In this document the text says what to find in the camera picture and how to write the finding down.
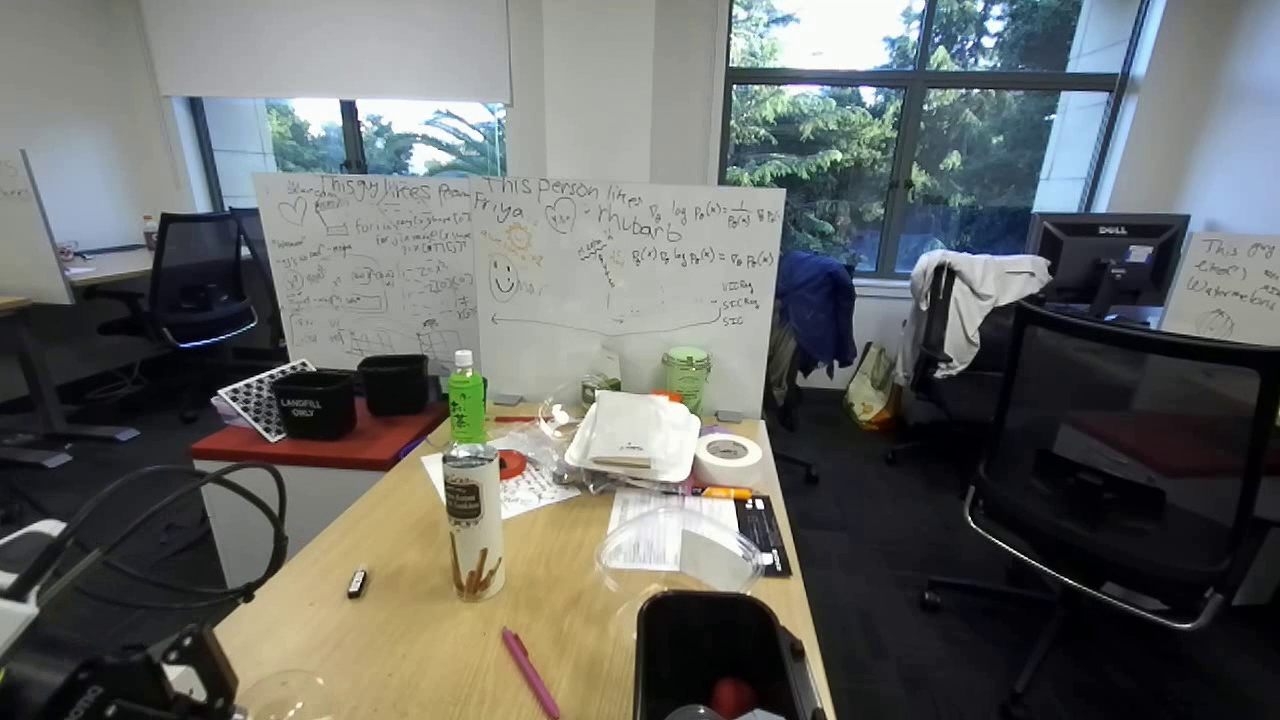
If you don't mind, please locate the red ball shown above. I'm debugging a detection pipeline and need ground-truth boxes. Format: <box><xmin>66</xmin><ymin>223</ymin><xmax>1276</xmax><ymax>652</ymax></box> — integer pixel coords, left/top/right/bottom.
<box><xmin>706</xmin><ymin>673</ymin><xmax>759</xmax><ymax>720</ymax></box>

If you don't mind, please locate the green plastic bottle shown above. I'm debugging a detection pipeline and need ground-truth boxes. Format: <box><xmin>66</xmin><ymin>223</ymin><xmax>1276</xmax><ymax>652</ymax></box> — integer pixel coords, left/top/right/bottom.
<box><xmin>446</xmin><ymin>346</ymin><xmax>496</xmax><ymax>448</ymax></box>

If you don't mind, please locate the black Dell monitor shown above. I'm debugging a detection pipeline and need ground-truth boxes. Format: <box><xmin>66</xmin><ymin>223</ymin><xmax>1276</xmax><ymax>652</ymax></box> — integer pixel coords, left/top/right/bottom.
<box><xmin>1024</xmin><ymin>208</ymin><xmax>1197</xmax><ymax>330</ymax></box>

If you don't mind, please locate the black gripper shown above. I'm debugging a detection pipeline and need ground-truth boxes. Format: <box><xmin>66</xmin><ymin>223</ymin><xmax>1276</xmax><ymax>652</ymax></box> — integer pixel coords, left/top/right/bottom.
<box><xmin>0</xmin><ymin>620</ymin><xmax>246</xmax><ymax>720</ymax></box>

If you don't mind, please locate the white tape roll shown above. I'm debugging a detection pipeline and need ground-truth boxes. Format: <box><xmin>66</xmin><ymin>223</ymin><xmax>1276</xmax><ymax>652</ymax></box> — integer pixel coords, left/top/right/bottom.
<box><xmin>692</xmin><ymin>426</ymin><xmax>768</xmax><ymax>486</ymax></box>

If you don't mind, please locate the black ruler case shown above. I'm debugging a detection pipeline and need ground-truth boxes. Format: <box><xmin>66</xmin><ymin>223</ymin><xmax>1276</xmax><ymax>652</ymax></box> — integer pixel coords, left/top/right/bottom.
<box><xmin>735</xmin><ymin>492</ymin><xmax>795</xmax><ymax>580</ymax></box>

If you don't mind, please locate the white wire rack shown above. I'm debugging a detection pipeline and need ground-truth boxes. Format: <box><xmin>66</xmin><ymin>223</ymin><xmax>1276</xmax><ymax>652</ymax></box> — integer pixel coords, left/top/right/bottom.
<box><xmin>207</xmin><ymin>357</ymin><xmax>321</xmax><ymax>448</ymax></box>

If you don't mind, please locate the small whiteboard with writing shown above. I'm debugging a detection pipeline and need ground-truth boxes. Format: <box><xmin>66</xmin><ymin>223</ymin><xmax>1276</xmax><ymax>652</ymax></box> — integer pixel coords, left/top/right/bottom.
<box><xmin>1160</xmin><ymin>233</ymin><xmax>1280</xmax><ymax>351</ymax></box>

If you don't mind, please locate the stack of white papers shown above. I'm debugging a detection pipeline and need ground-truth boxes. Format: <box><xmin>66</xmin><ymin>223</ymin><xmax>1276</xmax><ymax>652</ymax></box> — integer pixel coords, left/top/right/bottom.
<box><xmin>562</xmin><ymin>389</ymin><xmax>706</xmax><ymax>486</ymax></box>

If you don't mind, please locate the yellow bag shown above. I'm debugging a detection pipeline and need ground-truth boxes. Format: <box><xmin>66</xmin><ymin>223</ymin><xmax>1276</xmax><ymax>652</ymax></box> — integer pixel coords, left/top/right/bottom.
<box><xmin>846</xmin><ymin>338</ymin><xmax>908</xmax><ymax>433</ymax></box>

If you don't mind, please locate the white jacket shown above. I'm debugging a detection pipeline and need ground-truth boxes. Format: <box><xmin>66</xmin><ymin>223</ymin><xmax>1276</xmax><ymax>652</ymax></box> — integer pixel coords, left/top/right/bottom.
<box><xmin>908</xmin><ymin>247</ymin><xmax>1058</xmax><ymax>378</ymax></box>

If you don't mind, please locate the whiteboard with dense writing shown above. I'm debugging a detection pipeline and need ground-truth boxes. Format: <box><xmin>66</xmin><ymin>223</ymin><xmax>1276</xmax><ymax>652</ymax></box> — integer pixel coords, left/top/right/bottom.
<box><xmin>251</xmin><ymin>171</ymin><xmax>486</xmax><ymax>374</ymax></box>

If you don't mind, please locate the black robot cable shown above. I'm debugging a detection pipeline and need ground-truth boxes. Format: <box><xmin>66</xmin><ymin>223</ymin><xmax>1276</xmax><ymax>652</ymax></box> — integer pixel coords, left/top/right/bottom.
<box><xmin>25</xmin><ymin>457</ymin><xmax>292</xmax><ymax>632</ymax></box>

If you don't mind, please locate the plain black bin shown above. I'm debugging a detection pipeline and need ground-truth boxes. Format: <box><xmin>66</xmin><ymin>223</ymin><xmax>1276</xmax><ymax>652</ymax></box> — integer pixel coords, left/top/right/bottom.
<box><xmin>356</xmin><ymin>351</ymin><xmax>439</xmax><ymax>421</ymax></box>

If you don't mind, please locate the black mesh office chair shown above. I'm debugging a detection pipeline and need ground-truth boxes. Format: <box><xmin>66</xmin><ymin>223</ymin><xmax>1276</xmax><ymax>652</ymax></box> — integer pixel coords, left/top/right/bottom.
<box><xmin>916</xmin><ymin>297</ymin><xmax>1280</xmax><ymax>720</ymax></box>
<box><xmin>131</xmin><ymin>213</ymin><xmax>268</xmax><ymax>362</ymax></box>

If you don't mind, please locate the white paper sheet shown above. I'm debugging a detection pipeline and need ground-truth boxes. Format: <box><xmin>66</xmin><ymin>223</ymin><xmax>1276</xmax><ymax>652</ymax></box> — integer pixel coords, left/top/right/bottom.
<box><xmin>421</xmin><ymin>424</ymin><xmax>587</xmax><ymax>522</ymax></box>

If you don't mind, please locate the blank white board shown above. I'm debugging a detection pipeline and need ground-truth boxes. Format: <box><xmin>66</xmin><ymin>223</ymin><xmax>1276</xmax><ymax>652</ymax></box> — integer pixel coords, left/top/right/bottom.
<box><xmin>0</xmin><ymin>144</ymin><xmax>82</xmax><ymax>312</ymax></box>

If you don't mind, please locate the whiteboard with sun drawing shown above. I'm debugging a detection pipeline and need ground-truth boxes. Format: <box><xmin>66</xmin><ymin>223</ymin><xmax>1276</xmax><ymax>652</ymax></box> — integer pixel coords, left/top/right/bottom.
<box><xmin>474</xmin><ymin>175</ymin><xmax>789</xmax><ymax>421</ymax></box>

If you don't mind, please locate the black landfill bin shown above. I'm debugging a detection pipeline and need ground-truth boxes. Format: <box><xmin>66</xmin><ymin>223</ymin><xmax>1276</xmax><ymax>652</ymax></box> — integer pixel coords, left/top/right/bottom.
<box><xmin>629</xmin><ymin>586</ymin><xmax>825</xmax><ymax>720</ymax></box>
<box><xmin>272</xmin><ymin>367</ymin><xmax>364</xmax><ymax>445</ymax></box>

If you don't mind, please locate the pink pen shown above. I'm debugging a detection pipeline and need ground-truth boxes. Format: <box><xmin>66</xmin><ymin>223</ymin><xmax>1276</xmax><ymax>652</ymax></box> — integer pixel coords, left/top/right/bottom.
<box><xmin>496</xmin><ymin>626</ymin><xmax>569</xmax><ymax>720</ymax></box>

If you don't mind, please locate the white roller blind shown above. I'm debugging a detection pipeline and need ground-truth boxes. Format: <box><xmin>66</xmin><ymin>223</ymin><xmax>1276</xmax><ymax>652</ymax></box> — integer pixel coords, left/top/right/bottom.
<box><xmin>136</xmin><ymin>0</ymin><xmax>517</xmax><ymax>107</ymax></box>

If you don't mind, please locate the clear plastic packaging with paper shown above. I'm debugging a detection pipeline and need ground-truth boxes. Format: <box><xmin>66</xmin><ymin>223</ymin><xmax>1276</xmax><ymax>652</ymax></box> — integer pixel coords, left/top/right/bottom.
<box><xmin>600</xmin><ymin>482</ymin><xmax>768</xmax><ymax>593</ymax></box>

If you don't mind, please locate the blue jacket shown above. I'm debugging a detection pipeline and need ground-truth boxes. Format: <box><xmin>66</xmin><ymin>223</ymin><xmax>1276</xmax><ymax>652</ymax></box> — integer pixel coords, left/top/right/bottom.
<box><xmin>775</xmin><ymin>247</ymin><xmax>861</xmax><ymax>378</ymax></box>

